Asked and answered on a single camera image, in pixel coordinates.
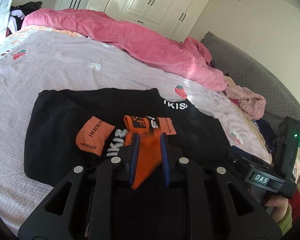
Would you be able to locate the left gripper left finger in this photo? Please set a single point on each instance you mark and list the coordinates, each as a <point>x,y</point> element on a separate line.
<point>78,207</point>

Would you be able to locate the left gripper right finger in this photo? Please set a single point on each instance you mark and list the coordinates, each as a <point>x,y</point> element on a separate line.
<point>211,203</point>

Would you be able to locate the black long-sleeve shirt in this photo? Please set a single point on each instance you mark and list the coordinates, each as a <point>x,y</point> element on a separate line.
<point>84,128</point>

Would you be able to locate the dark clothes by headboard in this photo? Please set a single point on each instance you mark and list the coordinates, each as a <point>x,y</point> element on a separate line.
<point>268,134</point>

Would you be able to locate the dark clothes pile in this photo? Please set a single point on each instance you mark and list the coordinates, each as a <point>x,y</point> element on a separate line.
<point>18,14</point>

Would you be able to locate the right hand red nails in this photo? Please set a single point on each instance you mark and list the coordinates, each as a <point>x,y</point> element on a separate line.
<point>282,209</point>

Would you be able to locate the fluffy pink garment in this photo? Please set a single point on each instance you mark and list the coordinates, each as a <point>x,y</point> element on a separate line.
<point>251,104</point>

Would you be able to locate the grey quilted headboard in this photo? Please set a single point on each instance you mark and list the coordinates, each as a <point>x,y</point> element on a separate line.
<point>247,72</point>

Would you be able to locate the pink quilt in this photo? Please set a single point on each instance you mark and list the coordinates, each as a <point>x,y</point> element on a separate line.
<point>189,59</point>

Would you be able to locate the lilac patterned bed sheet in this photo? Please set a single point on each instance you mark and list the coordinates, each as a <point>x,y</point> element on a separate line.
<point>37,59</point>

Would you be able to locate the white wardrobe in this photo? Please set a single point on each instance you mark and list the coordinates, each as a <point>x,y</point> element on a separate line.
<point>172,19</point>

